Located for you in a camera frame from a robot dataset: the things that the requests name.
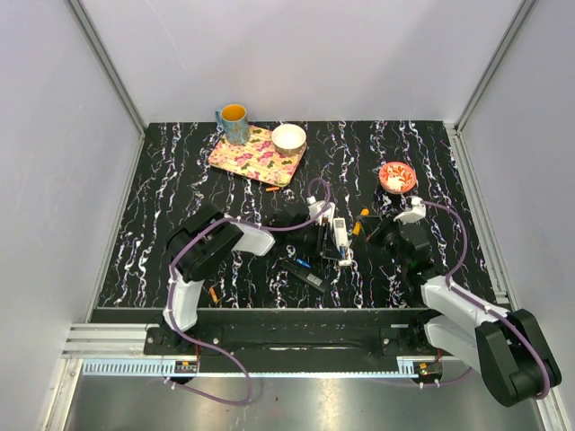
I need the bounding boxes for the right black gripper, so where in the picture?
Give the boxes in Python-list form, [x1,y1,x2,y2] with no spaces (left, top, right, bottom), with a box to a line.
[359,209,409,271]

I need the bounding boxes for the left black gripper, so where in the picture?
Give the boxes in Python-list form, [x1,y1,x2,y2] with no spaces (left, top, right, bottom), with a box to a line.
[287,222,342,262]

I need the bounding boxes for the white remote blue batteries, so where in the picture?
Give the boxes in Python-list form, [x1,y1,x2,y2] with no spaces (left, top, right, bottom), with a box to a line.
[332,217,351,267]

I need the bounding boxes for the black remote orange batteries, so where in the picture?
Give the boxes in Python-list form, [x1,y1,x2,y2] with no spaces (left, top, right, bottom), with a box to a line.
[279,259,329,294]

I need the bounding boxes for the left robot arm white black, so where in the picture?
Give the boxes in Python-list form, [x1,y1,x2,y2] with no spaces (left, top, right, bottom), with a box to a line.
[163,198,335,355]

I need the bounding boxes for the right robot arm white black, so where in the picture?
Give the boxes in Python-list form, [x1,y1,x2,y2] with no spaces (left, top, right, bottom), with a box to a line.
[358,215,562,407]

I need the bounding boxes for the red patterned small dish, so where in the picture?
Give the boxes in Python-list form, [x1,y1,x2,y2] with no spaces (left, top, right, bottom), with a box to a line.
[378,162,417,194]

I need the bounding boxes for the pink floral tray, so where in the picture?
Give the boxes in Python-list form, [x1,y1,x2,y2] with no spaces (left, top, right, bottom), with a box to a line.
[208,126,306,188]

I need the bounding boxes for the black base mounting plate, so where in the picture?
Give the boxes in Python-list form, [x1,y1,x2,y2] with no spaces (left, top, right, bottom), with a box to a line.
[144,309,438,375]

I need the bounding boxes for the white ceramic bowl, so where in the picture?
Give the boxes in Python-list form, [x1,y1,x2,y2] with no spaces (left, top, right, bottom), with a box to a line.
[271,124,306,156]

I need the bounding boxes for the blue floral mug orange inside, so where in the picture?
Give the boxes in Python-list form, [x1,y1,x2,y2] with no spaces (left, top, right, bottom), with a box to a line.
[215,104,250,145]

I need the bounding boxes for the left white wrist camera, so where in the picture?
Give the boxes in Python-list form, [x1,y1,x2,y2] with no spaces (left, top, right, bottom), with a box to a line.
[306,196,335,224]

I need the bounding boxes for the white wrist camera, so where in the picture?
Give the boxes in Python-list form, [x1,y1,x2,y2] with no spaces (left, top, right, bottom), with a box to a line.
[306,196,335,224]
[394,196,427,224]

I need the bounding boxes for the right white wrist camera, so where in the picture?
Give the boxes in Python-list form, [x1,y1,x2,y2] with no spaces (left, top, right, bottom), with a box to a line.
[394,196,427,224]

